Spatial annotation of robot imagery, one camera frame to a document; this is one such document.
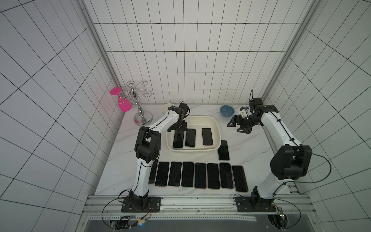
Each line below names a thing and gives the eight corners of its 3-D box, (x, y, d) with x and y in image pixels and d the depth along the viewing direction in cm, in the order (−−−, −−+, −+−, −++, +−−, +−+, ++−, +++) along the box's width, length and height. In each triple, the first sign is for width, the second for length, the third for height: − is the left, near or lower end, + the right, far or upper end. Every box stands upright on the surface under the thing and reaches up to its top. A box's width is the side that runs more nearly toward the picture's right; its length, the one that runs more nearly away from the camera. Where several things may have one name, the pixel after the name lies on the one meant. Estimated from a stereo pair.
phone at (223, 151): (219, 160, 90) (220, 155, 85) (216, 143, 98) (218, 138, 93) (229, 160, 90) (231, 155, 85) (225, 143, 98) (227, 138, 93)
